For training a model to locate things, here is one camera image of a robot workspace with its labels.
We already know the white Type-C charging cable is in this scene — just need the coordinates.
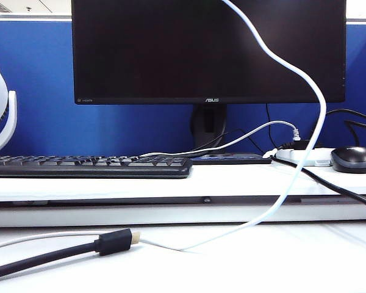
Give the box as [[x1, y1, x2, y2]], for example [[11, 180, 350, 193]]
[[0, 0, 328, 252]]

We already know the black monitor stand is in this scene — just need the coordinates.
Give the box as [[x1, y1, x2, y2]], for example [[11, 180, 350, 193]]
[[190, 104, 229, 154]]

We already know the black ASUS monitor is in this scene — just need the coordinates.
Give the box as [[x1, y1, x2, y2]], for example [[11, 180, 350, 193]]
[[71, 0, 348, 106]]

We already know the black keyboard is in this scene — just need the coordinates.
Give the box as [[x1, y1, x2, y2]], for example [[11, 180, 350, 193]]
[[0, 154, 194, 179]]

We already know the black power adapter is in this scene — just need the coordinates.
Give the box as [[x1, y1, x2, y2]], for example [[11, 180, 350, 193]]
[[282, 139, 317, 151]]

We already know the white power strip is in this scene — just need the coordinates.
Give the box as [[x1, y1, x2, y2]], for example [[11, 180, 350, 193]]
[[263, 147, 335, 167]]

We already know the blue office partition panel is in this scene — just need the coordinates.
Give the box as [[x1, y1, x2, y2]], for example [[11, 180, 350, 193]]
[[0, 15, 366, 157]]

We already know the black computer mouse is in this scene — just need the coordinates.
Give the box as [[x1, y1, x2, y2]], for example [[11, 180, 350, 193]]
[[329, 145, 366, 174]]

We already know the white desk fan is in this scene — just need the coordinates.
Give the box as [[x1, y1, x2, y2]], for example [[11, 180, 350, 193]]
[[0, 54, 18, 155]]

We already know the thin black cable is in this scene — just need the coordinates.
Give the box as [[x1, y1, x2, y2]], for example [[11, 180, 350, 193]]
[[265, 103, 278, 150], [188, 128, 265, 154]]

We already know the black HDMI cable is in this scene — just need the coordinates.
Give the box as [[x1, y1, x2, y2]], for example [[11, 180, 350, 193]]
[[0, 228, 143, 281]]

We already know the thick black cable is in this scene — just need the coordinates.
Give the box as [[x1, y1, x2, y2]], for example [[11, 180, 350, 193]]
[[270, 154, 366, 214]]

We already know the black curved power cable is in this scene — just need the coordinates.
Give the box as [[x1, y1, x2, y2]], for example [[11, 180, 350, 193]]
[[310, 109, 366, 141]]

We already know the black mouse cable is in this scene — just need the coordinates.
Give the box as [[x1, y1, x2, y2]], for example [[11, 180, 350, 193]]
[[343, 119, 366, 148]]

